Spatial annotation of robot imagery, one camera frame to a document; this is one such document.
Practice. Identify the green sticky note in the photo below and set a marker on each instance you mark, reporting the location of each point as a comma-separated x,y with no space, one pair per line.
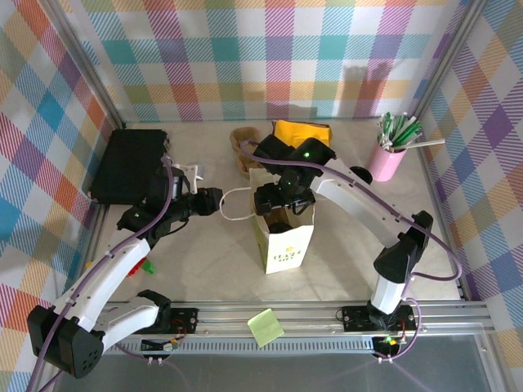
265,326

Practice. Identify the brown pulp cup carrier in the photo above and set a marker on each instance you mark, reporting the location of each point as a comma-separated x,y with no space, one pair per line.
245,134

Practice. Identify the green striped wrapped straw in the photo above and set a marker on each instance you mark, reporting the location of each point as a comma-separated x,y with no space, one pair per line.
385,126
406,126
410,132
397,127

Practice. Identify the black case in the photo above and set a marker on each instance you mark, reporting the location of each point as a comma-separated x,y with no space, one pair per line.
122,163

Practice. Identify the green toy block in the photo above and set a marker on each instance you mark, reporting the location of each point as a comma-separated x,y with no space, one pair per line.
149,267

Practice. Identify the small circuit board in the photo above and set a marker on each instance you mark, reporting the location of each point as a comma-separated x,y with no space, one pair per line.
169,346
388,342

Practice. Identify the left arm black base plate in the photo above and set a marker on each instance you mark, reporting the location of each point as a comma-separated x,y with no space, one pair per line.
184,320

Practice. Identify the aluminium frame post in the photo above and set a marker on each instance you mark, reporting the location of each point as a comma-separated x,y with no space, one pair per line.
447,61
86,61

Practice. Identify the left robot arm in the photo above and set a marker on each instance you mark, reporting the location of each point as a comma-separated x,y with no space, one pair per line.
106,269

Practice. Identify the aluminium mounting rail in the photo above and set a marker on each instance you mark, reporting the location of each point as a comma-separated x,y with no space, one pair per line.
229,316

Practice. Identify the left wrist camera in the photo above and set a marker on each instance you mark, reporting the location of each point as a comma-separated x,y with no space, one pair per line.
190,169

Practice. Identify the white paper takeout bag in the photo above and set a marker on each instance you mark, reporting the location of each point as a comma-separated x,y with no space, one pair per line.
286,253

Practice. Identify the yellow paper napkin stack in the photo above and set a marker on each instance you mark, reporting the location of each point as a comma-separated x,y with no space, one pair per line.
302,130

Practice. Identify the white paper straw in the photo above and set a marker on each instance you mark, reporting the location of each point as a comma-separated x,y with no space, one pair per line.
429,143

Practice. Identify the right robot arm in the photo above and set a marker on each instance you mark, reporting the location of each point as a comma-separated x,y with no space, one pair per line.
359,204

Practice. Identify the brown cardboard napkin box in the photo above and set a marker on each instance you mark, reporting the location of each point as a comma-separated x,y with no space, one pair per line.
323,123

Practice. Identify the pink straw holder cup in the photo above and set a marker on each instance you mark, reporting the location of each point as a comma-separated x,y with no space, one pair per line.
384,163

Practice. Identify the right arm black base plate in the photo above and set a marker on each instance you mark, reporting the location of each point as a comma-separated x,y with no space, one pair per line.
355,318

